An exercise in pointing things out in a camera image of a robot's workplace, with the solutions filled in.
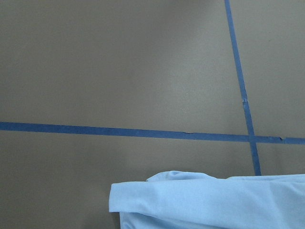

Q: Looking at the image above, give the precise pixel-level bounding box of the light blue t-shirt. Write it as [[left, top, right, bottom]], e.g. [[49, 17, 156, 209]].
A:
[[109, 171, 305, 229]]

